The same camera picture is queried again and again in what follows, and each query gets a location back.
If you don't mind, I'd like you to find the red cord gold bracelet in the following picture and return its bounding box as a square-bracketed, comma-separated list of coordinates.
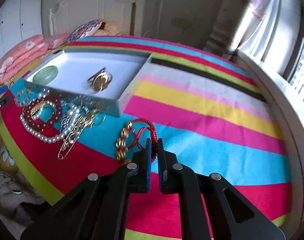
[115, 117, 159, 164]

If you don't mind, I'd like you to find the large gold safety pin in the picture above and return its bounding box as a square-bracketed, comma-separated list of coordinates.
[57, 108, 106, 160]

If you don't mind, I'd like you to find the dark red bead bracelet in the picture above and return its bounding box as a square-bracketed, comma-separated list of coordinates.
[22, 96, 63, 132]

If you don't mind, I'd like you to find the white pearl necklace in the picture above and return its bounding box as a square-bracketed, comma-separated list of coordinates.
[19, 88, 82, 144]

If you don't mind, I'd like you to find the multicolour stone bead bracelet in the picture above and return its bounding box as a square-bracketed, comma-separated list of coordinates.
[13, 87, 33, 107]

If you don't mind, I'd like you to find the white shallow jewelry box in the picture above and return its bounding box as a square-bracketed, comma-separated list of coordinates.
[24, 48, 151, 117]

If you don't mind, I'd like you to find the colourful striped blanket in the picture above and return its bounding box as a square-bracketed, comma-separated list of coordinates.
[0, 37, 292, 226]

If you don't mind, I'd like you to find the white window sill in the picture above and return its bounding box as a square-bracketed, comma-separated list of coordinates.
[237, 50, 304, 220]

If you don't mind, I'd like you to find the green jade bangle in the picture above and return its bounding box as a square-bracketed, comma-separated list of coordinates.
[32, 66, 59, 86]

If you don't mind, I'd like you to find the window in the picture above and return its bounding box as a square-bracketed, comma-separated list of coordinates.
[283, 38, 304, 103]

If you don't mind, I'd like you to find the pink folded quilt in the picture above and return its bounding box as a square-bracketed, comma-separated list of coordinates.
[0, 33, 70, 85]

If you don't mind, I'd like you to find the round patterned cushion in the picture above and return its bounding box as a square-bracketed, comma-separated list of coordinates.
[67, 20, 102, 43]

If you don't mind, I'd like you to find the white patterned curtain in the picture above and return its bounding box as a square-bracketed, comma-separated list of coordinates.
[204, 0, 303, 75]

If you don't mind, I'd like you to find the white wardrobe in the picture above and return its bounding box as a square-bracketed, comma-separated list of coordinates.
[0, 0, 42, 59]

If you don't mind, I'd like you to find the white bed headboard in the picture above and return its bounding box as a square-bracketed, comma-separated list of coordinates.
[48, 0, 146, 36]

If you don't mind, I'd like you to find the gold ring brooch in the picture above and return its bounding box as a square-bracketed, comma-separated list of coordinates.
[87, 67, 113, 92]

